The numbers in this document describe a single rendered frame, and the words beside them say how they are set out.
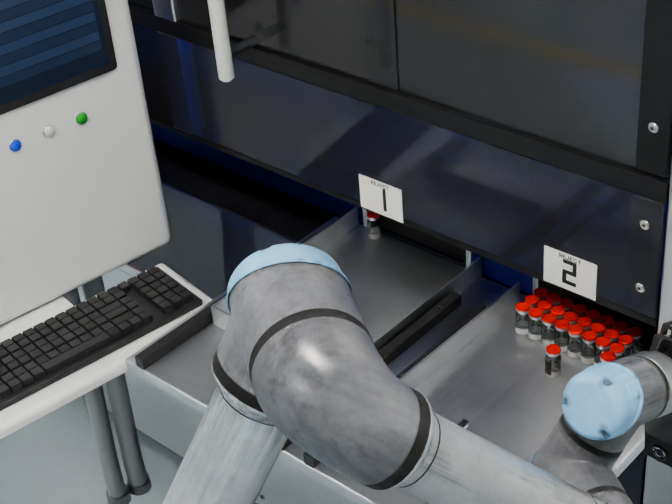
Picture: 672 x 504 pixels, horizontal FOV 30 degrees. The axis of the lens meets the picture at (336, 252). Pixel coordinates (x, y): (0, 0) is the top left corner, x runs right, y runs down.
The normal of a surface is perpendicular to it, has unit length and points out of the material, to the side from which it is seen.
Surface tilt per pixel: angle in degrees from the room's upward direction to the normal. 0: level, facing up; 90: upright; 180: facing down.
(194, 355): 0
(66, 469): 0
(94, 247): 90
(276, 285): 17
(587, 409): 65
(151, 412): 90
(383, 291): 0
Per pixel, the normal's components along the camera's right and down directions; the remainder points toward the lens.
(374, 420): 0.31, -0.07
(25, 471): -0.07, -0.82
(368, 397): 0.36, -0.30
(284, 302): -0.36, -0.73
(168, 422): -0.66, 0.47
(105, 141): 0.63, 0.40
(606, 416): -0.66, 0.07
